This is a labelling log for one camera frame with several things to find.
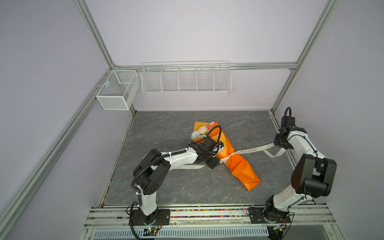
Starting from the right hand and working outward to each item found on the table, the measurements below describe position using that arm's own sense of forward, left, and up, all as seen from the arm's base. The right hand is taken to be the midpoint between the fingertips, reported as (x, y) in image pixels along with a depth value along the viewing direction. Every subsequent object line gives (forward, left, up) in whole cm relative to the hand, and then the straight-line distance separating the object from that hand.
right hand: (286, 145), depth 88 cm
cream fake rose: (+14, +49, -3) cm, 51 cm away
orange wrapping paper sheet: (-12, +28, -5) cm, 31 cm away
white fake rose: (+12, +54, -5) cm, 56 cm away
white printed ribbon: (+3, +10, -9) cm, 14 cm away
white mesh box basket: (+36, +107, +14) cm, 114 cm away
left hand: (-8, +42, -6) cm, 43 cm away
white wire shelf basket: (+46, +58, +17) cm, 76 cm away
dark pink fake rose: (+22, +43, -6) cm, 48 cm away
